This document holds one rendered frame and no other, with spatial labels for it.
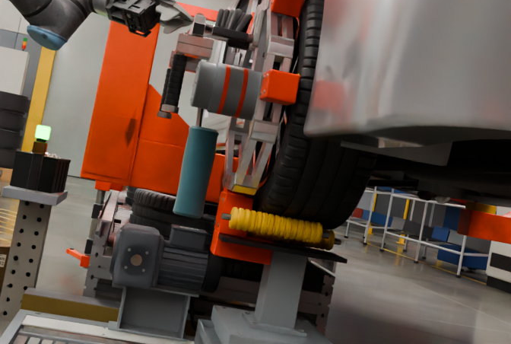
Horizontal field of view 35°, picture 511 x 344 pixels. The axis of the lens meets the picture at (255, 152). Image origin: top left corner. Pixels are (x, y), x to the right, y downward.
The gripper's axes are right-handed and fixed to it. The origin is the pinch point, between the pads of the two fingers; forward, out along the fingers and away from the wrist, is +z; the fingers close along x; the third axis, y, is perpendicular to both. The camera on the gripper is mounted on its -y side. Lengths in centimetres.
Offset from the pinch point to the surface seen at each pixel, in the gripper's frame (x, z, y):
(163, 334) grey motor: -107, -13, 29
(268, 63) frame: -18.0, 11.8, -11.5
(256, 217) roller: -53, 17, 9
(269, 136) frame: -30.8, 17.7, -0.3
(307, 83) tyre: -19.6, 23.2, -10.9
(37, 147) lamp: -61, -64, 14
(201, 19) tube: -11.9, -8.8, -12.6
